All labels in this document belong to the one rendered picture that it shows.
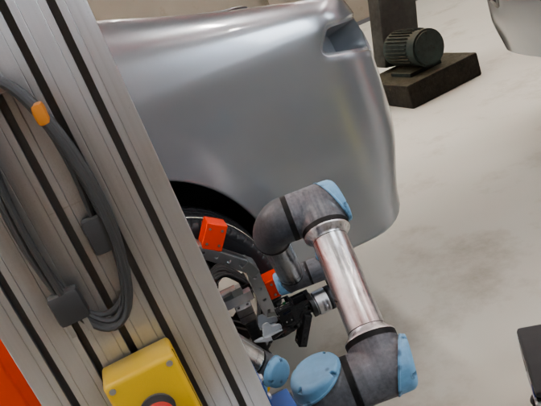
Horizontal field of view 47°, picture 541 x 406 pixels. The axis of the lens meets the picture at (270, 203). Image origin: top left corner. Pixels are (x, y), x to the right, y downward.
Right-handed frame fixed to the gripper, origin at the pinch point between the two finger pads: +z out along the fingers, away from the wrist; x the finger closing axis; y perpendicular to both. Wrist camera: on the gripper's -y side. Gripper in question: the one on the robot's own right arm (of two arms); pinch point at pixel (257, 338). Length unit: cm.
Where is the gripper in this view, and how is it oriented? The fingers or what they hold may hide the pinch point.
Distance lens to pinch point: 192.0
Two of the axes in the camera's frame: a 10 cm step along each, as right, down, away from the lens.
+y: -3.5, -8.7, -3.5
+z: -9.0, 4.1, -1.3
